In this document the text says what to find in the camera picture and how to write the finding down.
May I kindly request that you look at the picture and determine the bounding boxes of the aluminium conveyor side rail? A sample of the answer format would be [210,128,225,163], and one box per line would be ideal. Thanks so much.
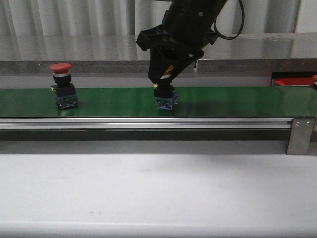
[0,117,293,130]

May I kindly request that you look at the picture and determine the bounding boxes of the right grey stone slab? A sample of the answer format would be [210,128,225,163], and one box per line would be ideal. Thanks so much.
[196,33,317,75]

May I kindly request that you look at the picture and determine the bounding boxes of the red mushroom push button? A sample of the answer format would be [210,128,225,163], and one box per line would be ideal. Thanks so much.
[49,63,78,109]
[312,74,317,90]

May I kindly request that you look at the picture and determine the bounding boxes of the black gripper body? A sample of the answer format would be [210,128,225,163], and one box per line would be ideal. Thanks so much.
[136,0,227,59]

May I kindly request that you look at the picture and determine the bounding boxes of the grey stone slab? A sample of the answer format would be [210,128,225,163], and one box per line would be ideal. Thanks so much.
[196,33,317,75]
[0,34,197,75]

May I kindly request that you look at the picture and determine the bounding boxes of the yellow mushroom push button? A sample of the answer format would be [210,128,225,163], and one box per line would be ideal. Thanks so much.
[153,64,179,110]

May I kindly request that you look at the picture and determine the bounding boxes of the steel conveyor support bracket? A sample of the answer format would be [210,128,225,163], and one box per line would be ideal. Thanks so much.
[286,118,315,155]

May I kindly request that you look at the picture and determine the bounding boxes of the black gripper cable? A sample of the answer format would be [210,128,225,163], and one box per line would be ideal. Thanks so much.
[214,0,245,40]

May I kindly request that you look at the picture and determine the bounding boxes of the left grey stone slab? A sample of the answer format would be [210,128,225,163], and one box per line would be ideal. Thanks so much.
[0,34,197,75]

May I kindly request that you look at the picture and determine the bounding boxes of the green conveyor belt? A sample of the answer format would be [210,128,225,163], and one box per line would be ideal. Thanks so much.
[0,87,317,118]

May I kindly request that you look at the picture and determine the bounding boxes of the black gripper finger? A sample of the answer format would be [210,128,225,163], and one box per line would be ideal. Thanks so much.
[163,49,204,80]
[148,46,174,85]

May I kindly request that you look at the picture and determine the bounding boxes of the grey pleated curtain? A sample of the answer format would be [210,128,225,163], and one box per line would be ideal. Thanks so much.
[0,0,301,36]

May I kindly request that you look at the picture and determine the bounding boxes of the red plastic tray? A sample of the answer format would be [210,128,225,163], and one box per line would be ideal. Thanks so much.
[272,77,315,86]

